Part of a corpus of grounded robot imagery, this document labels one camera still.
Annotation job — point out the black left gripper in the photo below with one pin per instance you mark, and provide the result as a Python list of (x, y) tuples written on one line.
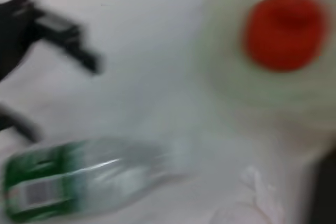
[(15, 30)]

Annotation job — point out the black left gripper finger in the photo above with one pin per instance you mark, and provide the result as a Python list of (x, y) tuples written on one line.
[(21, 121)]

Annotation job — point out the clear green-label water bottle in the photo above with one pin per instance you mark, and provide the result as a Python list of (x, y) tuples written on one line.
[(78, 176)]

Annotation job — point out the red orange fruit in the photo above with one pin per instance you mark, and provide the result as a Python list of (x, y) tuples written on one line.
[(283, 32)]

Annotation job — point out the green glass fruit plate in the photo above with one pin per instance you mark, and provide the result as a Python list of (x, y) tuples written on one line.
[(236, 82)]

